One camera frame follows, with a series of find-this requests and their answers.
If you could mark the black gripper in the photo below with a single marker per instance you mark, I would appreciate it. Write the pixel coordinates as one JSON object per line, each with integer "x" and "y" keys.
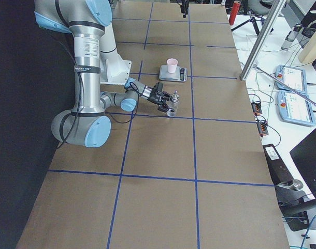
{"x": 154, "y": 98}
{"x": 185, "y": 7}

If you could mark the clear glass sauce bottle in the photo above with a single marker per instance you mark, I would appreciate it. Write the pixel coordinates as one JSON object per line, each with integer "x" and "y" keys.
{"x": 173, "y": 104}

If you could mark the pink plastic cup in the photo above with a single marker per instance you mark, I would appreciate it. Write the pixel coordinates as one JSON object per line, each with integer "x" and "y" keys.
{"x": 172, "y": 64}

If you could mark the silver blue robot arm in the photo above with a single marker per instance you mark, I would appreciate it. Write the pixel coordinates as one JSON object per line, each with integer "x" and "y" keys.
{"x": 86, "y": 123}

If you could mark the silver digital kitchen scale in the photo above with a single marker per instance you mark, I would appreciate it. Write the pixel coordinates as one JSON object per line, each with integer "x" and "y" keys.
{"x": 180, "y": 75}

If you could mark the red bottle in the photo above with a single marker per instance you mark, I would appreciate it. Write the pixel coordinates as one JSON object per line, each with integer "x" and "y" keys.
{"x": 234, "y": 12}

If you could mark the brown paper table cover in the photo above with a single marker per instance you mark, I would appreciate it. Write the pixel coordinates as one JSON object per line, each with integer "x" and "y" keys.
{"x": 199, "y": 180}

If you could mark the upper orange black connector box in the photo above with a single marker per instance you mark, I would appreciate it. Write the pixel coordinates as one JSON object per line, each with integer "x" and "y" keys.
{"x": 256, "y": 107}

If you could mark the orange black connector box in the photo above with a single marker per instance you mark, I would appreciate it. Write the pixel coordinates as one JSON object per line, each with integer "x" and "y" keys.
{"x": 262, "y": 129}
{"x": 256, "y": 107}

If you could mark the lower orange black connector box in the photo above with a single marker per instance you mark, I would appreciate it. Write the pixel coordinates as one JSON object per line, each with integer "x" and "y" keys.
{"x": 262, "y": 129}

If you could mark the silver webcam on stand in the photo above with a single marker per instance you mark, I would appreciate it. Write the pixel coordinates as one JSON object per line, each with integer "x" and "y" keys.
{"x": 289, "y": 39}

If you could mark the upper teach pendant tablet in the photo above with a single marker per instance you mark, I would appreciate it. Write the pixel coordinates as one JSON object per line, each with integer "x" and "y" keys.
{"x": 292, "y": 77}

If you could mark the teach pendant tablet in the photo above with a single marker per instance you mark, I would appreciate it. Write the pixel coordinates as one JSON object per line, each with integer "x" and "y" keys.
{"x": 292, "y": 77}
{"x": 295, "y": 109}

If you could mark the lower teach pendant tablet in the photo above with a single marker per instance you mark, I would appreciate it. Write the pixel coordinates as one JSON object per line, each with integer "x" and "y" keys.
{"x": 295, "y": 109}

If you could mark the wooden beam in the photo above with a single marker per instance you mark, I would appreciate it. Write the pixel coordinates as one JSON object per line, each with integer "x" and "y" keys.
{"x": 308, "y": 53}

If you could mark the black box with label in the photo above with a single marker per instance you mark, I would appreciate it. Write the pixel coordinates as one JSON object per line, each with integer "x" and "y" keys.
{"x": 278, "y": 170}

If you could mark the black monitor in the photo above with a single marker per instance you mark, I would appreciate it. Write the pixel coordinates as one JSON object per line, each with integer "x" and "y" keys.
{"x": 304, "y": 158}

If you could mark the black clamp stand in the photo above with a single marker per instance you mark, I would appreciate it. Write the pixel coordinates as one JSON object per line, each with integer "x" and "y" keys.
{"x": 297, "y": 207}

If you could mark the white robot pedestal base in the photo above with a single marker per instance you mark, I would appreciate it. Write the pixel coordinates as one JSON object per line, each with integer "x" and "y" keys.
{"x": 113, "y": 69}

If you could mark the black camera tripod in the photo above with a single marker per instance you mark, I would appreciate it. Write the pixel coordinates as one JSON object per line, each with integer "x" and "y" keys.
{"x": 253, "y": 19}

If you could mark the aluminium frame post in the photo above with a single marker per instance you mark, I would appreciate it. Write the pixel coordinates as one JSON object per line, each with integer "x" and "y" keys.
{"x": 262, "y": 36}

